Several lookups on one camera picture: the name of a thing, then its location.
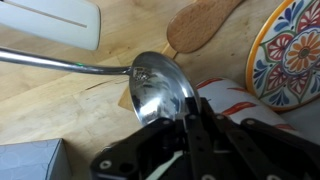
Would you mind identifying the wooden spoon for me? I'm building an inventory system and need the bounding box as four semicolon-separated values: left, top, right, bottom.
166;0;246;55

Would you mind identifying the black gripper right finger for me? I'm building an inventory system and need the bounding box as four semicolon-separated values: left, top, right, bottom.
200;97;265;180

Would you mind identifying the colourful floral painted plate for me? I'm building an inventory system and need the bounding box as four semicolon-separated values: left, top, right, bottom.
245;0;320;112

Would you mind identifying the blue tissue box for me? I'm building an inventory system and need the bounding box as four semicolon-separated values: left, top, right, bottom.
0;137;73;180

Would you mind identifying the white chilli print utensil holder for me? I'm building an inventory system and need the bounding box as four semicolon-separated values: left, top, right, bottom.
194;77;302;135

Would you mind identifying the silver serving spoon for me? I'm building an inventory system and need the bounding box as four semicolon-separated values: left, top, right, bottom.
0;46;202;127

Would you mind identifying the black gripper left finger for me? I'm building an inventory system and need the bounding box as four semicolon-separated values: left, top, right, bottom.
183;96;215;180

